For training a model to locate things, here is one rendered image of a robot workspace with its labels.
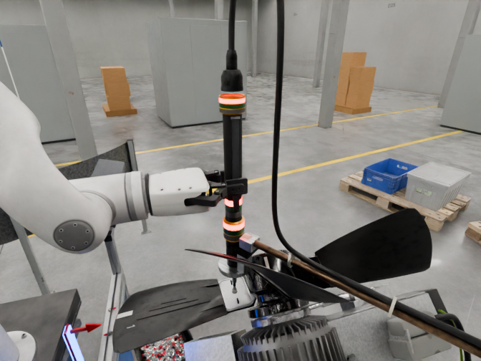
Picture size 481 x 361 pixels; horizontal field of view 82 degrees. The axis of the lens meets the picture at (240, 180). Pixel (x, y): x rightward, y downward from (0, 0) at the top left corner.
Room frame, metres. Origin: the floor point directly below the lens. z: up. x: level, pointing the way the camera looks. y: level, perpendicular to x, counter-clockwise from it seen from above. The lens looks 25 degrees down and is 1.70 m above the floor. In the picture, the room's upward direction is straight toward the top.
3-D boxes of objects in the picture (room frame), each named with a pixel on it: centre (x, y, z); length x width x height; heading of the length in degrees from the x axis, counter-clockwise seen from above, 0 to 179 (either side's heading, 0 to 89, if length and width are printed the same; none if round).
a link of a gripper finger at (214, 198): (0.42, 0.07, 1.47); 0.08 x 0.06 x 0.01; 47
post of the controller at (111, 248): (0.88, 0.51, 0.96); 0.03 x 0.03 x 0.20; 17
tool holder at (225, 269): (0.47, 0.01, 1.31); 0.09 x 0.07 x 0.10; 52
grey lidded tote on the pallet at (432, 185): (2.78, -2.17, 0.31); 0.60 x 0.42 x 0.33; 125
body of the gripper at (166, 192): (0.44, 0.12, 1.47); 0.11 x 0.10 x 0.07; 107
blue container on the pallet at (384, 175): (3.19, -1.88, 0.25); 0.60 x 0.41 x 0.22; 126
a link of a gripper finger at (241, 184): (0.44, 0.02, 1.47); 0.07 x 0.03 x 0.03; 107
